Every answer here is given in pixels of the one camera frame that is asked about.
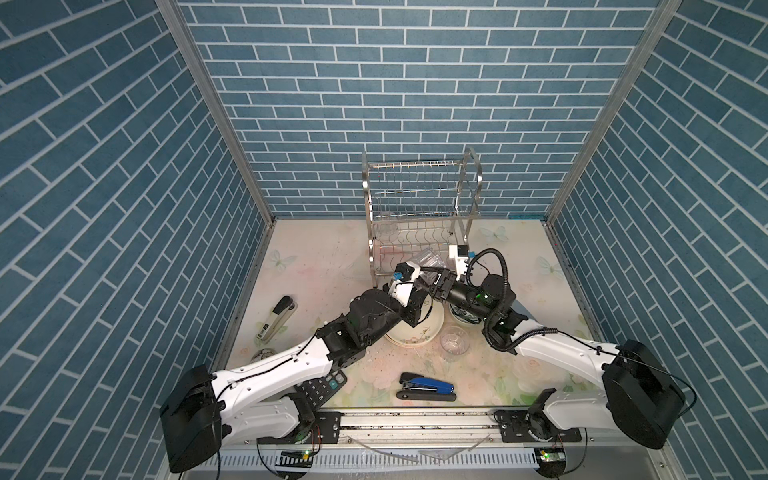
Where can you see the green leaf pattern bowl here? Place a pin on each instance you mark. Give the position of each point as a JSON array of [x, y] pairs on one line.
[[465, 316]]

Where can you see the steel two-tier dish rack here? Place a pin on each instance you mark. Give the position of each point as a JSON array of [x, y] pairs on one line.
[[411, 205]]

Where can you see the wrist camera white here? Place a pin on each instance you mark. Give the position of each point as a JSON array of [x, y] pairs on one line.
[[459, 258], [403, 280]]

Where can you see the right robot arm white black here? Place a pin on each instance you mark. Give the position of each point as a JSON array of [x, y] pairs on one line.
[[633, 393]]

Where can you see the black calculator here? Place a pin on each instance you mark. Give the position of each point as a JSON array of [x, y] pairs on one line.
[[320, 390]]

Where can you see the white plate with painted design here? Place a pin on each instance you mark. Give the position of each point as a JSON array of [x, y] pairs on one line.
[[430, 322]]

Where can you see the grey black stapler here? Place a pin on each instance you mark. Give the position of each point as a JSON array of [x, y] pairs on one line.
[[276, 319]]

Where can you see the aluminium front rail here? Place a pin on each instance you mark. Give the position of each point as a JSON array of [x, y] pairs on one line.
[[402, 426]]

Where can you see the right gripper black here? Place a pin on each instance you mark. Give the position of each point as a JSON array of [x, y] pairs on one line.
[[447, 281]]

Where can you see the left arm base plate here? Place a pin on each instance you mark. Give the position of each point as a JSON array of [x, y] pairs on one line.
[[324, 428]]

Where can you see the blue black stapler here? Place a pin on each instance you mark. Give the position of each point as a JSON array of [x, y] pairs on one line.
[[417, 387]]

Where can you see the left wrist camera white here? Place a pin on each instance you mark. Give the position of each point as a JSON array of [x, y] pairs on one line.
[[403, 280]]

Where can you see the clear glass cup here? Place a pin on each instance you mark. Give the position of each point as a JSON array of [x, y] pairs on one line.
[[429, 263], [454, 342]]

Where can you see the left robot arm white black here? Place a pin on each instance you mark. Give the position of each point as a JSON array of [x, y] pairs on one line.
[[338, 344]]

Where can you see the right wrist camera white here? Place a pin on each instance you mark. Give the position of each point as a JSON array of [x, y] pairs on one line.
[[459, 258]]

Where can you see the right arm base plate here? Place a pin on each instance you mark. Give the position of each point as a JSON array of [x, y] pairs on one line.
[[518, 426]]

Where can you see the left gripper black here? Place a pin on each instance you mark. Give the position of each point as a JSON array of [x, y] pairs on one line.
[[414, 303]]

